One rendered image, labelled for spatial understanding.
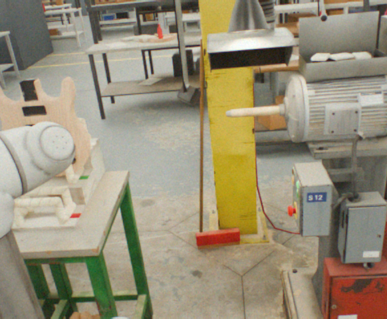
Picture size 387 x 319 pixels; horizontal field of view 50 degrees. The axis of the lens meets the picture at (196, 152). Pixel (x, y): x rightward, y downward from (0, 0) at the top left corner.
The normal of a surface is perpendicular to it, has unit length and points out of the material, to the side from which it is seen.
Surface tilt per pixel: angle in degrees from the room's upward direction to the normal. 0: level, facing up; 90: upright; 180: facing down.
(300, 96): 48
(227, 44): 38
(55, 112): 90
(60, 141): 64
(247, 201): 90
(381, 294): 90
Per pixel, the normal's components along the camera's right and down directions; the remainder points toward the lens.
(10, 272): 0.82, 0.09
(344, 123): -0.04, 0.43
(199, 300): -0.09, -0.90
